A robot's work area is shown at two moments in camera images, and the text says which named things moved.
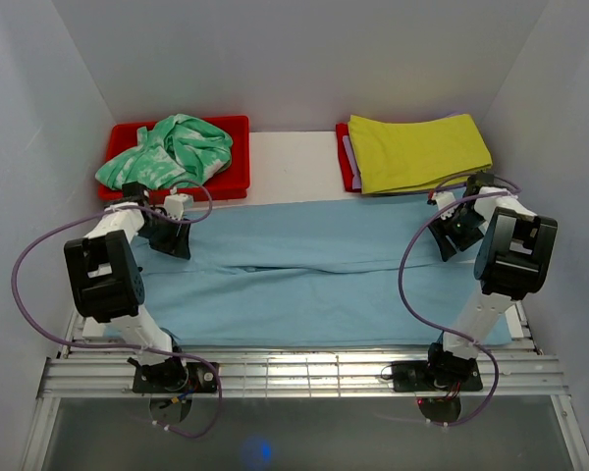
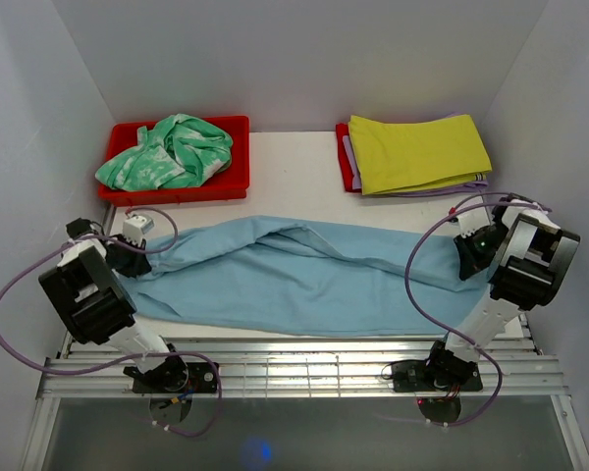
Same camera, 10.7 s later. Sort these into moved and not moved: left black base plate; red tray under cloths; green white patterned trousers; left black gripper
Moved: left black gripper
Not moved: red tray under cloths; green white patterned trousers; left black base plate
